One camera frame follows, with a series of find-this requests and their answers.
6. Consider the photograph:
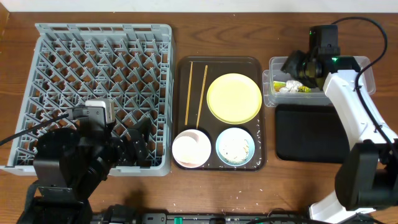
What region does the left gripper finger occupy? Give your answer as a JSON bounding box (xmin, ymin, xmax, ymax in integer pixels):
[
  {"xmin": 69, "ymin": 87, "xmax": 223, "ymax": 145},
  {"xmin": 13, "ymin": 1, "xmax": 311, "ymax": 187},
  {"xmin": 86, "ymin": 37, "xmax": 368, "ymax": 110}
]
[
  {"xmin": 127, "ymin": 128, "xmax": 149, "ymax": 166},
  {"xmin": 136, "ymin": 117, "xmax": 152, "ymax": 140}
]

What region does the white tissue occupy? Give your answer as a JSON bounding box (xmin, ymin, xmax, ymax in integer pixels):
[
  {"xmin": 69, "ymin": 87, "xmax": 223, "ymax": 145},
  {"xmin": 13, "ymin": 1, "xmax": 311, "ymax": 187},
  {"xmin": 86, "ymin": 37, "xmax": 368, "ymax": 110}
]
[{"xmin": 279, "ymin": 80, "xmax": 304, "ymax": 93}]

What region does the green snack wrapper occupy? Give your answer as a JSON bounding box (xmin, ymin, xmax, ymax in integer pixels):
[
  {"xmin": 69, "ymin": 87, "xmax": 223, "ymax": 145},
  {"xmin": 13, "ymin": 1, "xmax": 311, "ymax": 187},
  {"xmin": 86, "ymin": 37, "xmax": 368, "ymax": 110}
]
[{"xmin": 273, "ymin": 82, "xmax": 311, "ymax": 93}]

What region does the white pink bowl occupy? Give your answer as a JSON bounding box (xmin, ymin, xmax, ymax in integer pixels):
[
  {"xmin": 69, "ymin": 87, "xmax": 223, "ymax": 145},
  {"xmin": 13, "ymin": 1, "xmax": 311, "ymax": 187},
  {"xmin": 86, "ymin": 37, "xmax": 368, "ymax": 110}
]
[{"xmin": 172, "ymin": 129, "xmax": 211, "ymax": 169}]

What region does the wooden chopstick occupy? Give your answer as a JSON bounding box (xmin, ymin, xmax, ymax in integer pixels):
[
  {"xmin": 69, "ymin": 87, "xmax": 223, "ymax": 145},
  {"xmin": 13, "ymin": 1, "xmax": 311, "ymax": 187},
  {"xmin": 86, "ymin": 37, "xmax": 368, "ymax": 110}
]
[
  {"xmin": 184, "ymin": 61, "xmax": 193, "ymax": 125},
  {"xmin": 196, "ymin": 65, "xmax": 208, "ymax": 129}
]

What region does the light blue bowl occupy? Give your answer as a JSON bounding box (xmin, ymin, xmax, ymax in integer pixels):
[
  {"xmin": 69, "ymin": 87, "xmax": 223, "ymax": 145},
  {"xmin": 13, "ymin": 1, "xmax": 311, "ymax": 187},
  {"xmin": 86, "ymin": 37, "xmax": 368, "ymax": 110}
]
[{"xmin": 215, "ymin": 128, "xmax": 255, "ymax": 167}]

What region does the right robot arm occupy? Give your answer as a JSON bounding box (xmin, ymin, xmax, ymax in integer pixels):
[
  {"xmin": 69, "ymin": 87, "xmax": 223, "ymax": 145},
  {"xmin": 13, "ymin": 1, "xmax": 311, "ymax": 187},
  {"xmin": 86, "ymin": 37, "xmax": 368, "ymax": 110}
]
[{"xmin": 281, "ymin": 50, "xmax": 397, "ymax": 223}]

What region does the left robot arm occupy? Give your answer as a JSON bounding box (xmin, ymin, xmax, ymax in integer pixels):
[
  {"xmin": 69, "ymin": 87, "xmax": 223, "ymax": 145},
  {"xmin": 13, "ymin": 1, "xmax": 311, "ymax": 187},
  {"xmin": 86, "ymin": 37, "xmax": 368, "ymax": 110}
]
[{"xmin": 18, "ymin": 117, "xmax": 151, "ymax": 223}]

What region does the clear plastic waste bin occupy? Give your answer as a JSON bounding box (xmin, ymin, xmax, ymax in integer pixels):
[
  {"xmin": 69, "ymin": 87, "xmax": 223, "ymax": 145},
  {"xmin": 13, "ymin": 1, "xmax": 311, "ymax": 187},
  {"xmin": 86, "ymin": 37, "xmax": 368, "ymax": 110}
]
[{"xmin": 262, "ymin": 56, "xmax": 376, "ymax": 107}]

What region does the grey plastic dishwasher rack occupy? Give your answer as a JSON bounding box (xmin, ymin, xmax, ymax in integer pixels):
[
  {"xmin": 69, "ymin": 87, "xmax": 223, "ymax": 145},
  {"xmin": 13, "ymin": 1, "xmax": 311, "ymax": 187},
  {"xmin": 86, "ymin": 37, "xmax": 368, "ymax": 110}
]
[{"xmin": 16, "ymin": 24, "xmax": 175, "ymax": 176}]

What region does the spilled rice food waste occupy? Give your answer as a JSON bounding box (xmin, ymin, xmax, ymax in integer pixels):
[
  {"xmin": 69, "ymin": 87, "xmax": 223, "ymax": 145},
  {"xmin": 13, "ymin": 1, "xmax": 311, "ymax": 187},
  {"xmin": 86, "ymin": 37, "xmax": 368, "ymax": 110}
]
[{"xmin": 220, "ymin": 139, "xmax": 249, "ymax": 164}]

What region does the black rectangular tray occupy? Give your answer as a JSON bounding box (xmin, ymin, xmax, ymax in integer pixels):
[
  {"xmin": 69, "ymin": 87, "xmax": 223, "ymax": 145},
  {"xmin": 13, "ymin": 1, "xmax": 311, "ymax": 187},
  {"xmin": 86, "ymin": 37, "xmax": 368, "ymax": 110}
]
[{"xmin": 275, "ymin": 105, "xmax": 350, "ymax": 164}]

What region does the dark brown serving tray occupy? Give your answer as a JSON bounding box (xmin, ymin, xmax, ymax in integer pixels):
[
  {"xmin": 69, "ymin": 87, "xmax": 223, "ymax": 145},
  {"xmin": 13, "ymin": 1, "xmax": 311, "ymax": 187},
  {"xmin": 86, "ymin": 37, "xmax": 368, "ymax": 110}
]
[{"xmin": 173, "ymin": 56, "xmax": 267, "ymax": 172}]

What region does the yellow round plate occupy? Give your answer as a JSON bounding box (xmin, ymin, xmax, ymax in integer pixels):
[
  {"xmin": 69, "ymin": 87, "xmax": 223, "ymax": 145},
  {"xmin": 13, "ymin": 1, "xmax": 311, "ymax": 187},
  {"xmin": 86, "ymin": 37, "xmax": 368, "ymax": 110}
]
[{"xmin": 206, "ymin": 73, "xmax": 262, "ymax": 124}]

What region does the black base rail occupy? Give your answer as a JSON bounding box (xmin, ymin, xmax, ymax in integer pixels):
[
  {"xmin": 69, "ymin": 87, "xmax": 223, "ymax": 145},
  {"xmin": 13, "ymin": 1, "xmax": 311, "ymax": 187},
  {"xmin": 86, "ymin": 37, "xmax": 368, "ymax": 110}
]
[{"xmin": 90, "ymin": 205, "xmax": 312, "ymax": 224}]

